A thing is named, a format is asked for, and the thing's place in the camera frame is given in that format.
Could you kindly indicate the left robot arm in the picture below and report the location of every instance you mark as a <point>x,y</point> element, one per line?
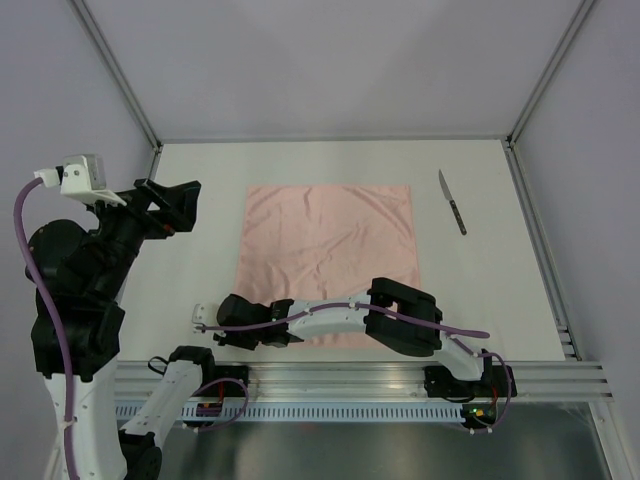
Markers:
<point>78,275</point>

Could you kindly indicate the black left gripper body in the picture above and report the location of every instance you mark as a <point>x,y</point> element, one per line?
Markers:
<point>125,228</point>

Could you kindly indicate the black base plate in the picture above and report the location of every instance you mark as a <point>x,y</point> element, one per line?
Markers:
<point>227,389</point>
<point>495,382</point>

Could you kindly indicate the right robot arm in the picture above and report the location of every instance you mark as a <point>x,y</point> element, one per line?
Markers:
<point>402,319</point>

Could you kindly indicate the right aluminium frame post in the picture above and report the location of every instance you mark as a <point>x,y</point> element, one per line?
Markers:
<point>559,55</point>

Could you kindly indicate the aluminium frame post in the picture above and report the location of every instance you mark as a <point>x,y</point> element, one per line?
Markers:
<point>559,55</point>
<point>94,33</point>

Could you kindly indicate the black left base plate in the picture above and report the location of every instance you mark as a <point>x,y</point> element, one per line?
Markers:
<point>227,389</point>

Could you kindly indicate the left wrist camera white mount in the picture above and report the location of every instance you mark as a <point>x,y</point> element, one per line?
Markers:
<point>81,178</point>

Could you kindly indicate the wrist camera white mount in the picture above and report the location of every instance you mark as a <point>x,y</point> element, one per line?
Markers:
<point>204,316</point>
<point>81,178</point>

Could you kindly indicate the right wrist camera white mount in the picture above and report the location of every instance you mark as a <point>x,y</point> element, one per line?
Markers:
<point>204,316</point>

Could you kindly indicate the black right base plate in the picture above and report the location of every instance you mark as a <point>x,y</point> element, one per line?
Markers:
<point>495,382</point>

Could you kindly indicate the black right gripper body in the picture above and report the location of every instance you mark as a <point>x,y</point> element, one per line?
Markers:
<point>248,340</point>

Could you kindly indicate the pink cloth napkin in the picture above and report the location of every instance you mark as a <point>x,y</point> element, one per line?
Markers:
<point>324,242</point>

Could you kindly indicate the steel knife dark handle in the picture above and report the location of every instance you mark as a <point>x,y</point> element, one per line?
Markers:
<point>452,203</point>

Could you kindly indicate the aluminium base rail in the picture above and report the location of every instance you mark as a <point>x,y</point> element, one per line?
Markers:
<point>571,381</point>

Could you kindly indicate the left aluminium frame post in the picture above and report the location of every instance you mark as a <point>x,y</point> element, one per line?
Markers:
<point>94,33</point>

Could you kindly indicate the white slotted cable duct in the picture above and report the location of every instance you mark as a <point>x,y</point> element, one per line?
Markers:
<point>341,412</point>

